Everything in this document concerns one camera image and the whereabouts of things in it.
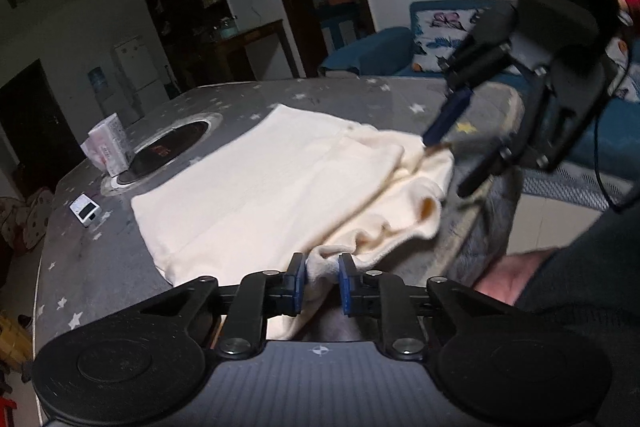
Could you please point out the grey starred table cover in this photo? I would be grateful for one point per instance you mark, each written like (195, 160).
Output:
(90, 267)

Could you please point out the person's bare skin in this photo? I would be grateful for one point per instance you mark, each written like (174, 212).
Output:
(515, 279)

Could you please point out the wooden foot bucket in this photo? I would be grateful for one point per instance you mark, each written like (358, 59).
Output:
(12, 344)

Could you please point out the white remote control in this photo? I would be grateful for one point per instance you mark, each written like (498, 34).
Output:
(85, 210)

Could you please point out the dark display cabinet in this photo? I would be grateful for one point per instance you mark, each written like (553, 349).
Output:
(195, 7)

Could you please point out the white water dispenser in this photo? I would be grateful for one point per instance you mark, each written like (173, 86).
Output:
(107, 104)

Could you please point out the person's dark clothing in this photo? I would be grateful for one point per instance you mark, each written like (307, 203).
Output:
(590, 297)

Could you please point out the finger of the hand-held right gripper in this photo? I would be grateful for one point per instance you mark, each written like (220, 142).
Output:
(447, 117)
(487, 167)

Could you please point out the dark wooden door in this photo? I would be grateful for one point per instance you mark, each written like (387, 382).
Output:
(30, 127)

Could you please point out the round built-in induction cooker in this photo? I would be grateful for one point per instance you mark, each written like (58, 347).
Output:
(165, 149)

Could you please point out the leaf patterned pillow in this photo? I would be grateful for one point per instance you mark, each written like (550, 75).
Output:
(445, 37)

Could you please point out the blue sofa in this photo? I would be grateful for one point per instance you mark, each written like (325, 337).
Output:
(370, 54)

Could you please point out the dotted pop-up play tent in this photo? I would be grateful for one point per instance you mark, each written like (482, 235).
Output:
(22, 219)

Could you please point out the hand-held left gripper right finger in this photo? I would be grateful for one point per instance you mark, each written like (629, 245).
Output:
(345, 284)

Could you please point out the white refrigerator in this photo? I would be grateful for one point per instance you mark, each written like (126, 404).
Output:
(140, 74)

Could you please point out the cream sweatshirt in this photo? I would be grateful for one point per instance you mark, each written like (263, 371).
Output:
(280, 187)

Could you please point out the blue stool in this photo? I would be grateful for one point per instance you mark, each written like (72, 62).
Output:
(340, 27)

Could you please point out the blue water bottle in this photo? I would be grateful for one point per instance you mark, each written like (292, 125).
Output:
(98, 78)

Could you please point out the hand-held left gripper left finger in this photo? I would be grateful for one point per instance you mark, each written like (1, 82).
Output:
(298, 284)

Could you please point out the grey patterned floor rug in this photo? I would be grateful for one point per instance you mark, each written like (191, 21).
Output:
(565, 189)

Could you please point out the dark wooden side table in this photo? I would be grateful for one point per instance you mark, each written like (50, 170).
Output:
(255, 49)

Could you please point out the pack of paper tissues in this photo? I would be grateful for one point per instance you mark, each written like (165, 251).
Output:
(107, 147)

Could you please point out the red plastic stool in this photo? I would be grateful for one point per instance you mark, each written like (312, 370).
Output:
(6, 405)

